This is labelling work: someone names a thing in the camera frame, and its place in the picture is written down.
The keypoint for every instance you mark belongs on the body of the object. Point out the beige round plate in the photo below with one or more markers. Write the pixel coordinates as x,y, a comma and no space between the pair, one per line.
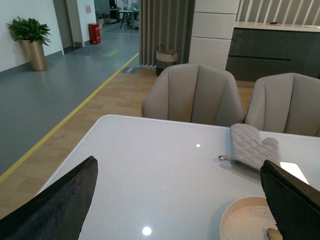
247,219

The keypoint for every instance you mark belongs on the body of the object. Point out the green potted plant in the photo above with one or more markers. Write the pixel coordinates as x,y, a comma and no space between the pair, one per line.
30,30

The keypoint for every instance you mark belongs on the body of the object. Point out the white pillar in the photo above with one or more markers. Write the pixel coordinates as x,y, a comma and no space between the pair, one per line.
212,30

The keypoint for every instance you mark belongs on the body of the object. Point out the beige chair left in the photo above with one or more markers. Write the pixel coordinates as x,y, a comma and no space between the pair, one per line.
194,93

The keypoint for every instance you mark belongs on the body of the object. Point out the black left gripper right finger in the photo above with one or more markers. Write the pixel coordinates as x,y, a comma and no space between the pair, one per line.
294,204

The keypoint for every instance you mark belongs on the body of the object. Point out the background desk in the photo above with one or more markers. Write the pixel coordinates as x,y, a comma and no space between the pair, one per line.
130,17

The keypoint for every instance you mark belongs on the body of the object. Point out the dark grey counter cabinet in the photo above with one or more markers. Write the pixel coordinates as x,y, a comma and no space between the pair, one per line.
262,49

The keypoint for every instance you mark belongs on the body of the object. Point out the grey quilted oven mitt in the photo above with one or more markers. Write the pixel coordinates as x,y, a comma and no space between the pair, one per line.
248,148

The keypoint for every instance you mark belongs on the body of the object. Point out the beige chair right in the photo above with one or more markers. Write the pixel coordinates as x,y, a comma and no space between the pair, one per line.
285,103

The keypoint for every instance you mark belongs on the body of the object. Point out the toasted bread slice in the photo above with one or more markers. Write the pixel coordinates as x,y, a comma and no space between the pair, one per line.
273,234

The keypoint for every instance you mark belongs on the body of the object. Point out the beige chair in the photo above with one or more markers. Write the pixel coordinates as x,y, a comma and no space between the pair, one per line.
194,93
285,103

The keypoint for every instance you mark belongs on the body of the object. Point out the grey folding curtain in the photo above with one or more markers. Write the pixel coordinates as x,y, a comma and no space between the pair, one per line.
168,23

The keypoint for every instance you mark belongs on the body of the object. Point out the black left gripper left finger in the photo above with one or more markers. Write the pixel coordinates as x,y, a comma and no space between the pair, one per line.
59,211

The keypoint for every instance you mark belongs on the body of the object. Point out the red bin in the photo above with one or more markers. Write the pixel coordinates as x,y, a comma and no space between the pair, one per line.
94,33

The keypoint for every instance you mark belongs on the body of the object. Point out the woven basket with handles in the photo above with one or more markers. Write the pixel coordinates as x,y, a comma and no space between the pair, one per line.
165,58

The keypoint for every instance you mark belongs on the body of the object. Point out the gold plant pot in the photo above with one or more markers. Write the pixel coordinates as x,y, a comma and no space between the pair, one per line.
35,54

